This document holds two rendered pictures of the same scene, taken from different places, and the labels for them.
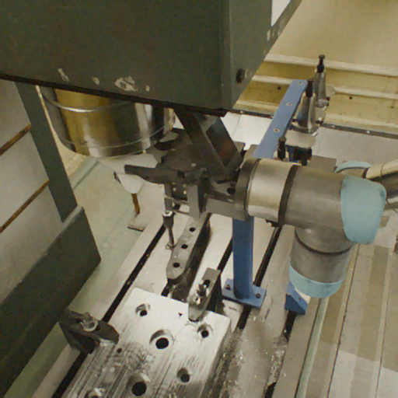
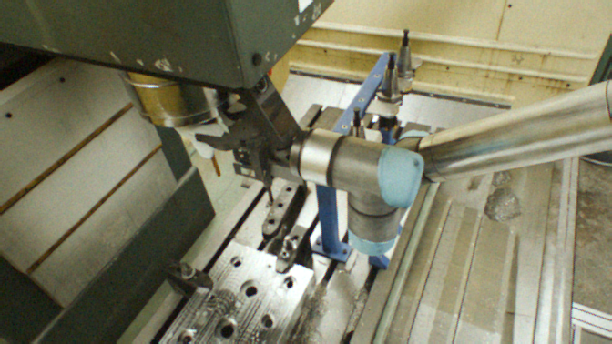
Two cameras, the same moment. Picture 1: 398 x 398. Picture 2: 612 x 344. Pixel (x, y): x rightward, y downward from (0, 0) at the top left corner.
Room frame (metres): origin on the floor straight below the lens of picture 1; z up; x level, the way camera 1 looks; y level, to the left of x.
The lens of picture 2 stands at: (-0.01, -0.10, 1.81)
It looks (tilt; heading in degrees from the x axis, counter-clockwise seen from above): 44 degrees down; 5
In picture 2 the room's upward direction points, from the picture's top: 9 degrees counter-clockwise
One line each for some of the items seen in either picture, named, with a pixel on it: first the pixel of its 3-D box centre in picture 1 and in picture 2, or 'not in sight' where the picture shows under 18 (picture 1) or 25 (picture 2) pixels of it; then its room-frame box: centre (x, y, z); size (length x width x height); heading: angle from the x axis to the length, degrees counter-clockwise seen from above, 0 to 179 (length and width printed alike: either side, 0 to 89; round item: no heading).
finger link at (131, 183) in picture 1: (128, 175); (201, 142); (0.47, 0.09, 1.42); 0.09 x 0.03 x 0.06; 77
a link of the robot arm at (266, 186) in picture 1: (269, 187); (322, 155); (0.42, -0.09, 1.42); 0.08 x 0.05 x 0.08; 153
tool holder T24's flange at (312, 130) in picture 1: (305, 126); (389, 96); (0.85, -0.26, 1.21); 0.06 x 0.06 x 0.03
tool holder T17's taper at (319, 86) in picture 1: (318, 83); (403, 56); (0.94, -0.31, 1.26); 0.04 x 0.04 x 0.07
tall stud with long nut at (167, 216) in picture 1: (169, 228); (269, 187); (0.80, 0.08, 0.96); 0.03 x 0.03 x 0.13
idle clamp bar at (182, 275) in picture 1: (189, 246); (286, 204); (0.76, 0.03, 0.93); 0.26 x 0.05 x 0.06; 158
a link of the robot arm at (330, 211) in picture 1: (331, 206); (376, 173); (0.38, -0.16, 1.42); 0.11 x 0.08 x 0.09; 63
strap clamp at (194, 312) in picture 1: (204, 299); (292, 254); (0.57, 0.01, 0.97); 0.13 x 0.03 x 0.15; 153
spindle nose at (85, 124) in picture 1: (107, 82); (178, 59); (0.51, 0.09, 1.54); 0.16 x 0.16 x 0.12
